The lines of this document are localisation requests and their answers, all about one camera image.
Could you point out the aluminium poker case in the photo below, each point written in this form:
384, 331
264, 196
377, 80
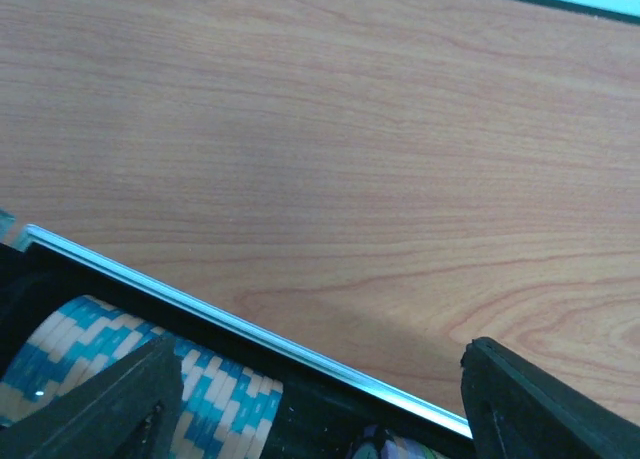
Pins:
326, 404

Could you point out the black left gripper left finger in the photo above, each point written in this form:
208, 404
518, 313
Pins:
128, 410

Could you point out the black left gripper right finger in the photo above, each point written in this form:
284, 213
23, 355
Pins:
517, 410

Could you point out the blue white chip stack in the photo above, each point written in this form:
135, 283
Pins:
227, 409

